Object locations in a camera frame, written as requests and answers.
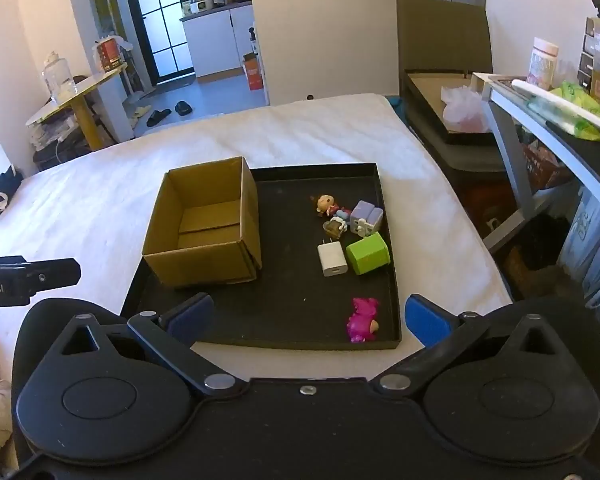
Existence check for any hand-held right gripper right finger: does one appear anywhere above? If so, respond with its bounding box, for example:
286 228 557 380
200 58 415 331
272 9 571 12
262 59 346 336
377 294 568 395

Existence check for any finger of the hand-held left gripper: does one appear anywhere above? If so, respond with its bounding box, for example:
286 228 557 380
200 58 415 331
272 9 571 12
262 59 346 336
26 258 82 295

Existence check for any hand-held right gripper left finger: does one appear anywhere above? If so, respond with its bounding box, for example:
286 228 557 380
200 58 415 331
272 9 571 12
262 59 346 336
50 292 238 395

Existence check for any cardboard box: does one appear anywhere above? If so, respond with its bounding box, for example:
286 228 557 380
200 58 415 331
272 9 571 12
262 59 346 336
141 156 263 289

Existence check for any pink toy figure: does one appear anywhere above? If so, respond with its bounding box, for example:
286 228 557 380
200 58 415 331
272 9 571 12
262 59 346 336
346 297 382 344

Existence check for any green cube block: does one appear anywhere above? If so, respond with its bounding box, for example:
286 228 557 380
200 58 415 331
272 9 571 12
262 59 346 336
345 232 391 276

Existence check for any black shallow tray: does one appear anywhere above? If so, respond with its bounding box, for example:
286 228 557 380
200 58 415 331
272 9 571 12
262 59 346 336
121 162 403 351

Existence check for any white charger plug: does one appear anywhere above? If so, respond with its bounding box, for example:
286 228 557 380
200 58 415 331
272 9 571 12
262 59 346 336
317 240 349 278

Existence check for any purple-grey rabbit cube toy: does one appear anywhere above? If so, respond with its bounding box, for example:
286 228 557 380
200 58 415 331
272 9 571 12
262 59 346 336
349 200 385 237

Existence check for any brown-haired doll figurine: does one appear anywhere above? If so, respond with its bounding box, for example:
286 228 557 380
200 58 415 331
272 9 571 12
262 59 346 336
311 194 352 222

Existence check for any white bed mattress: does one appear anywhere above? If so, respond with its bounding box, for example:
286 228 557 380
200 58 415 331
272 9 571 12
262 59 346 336
0 92 513 466

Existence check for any pile of clutter under table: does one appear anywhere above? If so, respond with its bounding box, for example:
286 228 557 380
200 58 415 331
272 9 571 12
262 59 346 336
27 110 88 163

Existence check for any yellow round table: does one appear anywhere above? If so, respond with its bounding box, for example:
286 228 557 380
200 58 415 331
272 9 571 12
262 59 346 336
26 62 128 151

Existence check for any pale blue bag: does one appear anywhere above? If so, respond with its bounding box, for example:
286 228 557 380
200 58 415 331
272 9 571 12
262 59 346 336
560 185 600 307

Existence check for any clear water jug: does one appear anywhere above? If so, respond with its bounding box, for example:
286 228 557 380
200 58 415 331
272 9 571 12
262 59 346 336
42 51 79 102

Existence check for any red basket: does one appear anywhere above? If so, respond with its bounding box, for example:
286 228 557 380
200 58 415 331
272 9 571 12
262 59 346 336
522 142 573 191

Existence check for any grey desk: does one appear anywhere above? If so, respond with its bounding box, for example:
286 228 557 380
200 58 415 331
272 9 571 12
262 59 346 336
472 72 600 251

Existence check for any pale plastic bag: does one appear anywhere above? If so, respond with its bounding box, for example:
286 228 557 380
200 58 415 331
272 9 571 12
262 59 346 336
440 85 486 133

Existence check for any red jar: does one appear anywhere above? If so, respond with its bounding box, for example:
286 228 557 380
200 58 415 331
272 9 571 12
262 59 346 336
94 37 126 73

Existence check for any black flat box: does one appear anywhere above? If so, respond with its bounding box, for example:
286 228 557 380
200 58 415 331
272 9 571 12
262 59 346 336
404 71 496 147

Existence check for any orange cardboard carton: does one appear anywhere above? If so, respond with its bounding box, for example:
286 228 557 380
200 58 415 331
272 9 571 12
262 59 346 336
242 53 265 92

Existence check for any white plastic strip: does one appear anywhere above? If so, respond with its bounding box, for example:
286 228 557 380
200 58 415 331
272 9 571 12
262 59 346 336
511 79 600 136

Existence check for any green packet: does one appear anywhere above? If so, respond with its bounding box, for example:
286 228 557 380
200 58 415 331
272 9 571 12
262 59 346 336
527 81 600 142

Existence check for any white kitchen cabinet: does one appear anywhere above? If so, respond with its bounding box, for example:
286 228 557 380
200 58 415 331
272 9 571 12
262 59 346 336
180 5 256 78

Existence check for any black-framed glass door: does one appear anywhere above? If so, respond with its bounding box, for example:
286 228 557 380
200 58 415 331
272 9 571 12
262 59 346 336
120 0 197 86

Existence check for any pink-lidded jar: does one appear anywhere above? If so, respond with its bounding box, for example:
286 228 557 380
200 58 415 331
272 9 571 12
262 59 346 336
526 37 560 91

